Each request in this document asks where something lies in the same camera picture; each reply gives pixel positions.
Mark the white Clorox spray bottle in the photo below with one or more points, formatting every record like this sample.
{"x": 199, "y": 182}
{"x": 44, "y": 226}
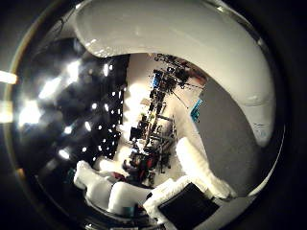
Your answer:
{"x": 192, "y": 35}

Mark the teal striped cloth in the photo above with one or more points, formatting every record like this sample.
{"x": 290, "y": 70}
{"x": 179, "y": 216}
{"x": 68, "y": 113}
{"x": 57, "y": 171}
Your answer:
{"x": 196, "y": 111}

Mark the person in dark clothes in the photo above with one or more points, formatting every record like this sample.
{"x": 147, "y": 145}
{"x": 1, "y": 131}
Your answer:
{"x": 138, "y": 167}

